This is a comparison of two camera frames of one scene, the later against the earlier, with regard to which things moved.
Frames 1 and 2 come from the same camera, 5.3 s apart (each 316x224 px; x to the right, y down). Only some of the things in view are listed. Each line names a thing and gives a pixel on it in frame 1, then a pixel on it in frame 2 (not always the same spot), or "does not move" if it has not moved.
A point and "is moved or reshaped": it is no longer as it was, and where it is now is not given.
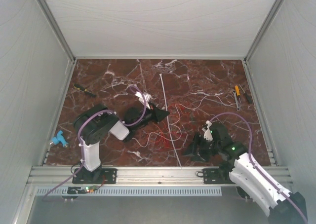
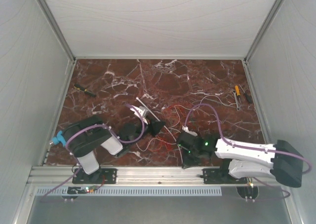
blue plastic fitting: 59,138 does not move
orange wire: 154,132 to 169,128
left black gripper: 158,115 to 154,127
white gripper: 208,134 to 185,129
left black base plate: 99,176 does not move
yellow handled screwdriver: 237,91 does not move
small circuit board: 91,189 does not move
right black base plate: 216,176 does not move
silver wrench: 238,108 does not move
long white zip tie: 167,118 is moved or reshaped
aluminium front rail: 140,176 does not move
